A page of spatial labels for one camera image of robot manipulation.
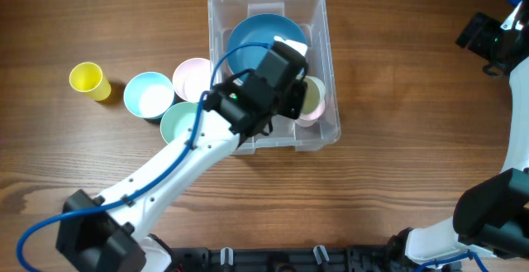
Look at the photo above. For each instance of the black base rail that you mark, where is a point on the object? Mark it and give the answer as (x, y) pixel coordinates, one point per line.
(318, 258)

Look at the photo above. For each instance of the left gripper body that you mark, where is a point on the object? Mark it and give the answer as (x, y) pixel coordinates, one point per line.
(290, 99)

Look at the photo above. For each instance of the pink bowl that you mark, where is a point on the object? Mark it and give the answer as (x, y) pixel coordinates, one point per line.
(191, 78)

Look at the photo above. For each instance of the mint green bowl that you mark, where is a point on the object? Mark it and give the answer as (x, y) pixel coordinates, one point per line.
(177, 119)

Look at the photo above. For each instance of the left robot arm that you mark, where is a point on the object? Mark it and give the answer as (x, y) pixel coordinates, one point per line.
(111, 232)

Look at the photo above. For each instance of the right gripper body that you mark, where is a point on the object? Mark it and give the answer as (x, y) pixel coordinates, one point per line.
(488, 40)

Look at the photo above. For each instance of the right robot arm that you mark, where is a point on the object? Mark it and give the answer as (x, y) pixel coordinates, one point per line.
(491, 219)

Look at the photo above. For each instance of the clear plastic storage bin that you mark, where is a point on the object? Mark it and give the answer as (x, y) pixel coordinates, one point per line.
(311, 17)

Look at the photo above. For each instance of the dark blue plate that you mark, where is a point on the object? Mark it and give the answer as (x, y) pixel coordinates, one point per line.
(262, 28)

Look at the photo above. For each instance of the yellow cup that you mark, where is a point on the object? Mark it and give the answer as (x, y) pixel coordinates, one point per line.
(87, 78)

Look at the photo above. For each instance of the light blue bowl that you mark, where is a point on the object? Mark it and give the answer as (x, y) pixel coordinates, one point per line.
(149, 95)

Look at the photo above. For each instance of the cream cup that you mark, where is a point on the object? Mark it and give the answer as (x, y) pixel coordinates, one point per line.
(316, 92)

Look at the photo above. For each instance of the pink cup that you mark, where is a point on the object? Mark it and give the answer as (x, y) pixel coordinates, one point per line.
(306, 120)

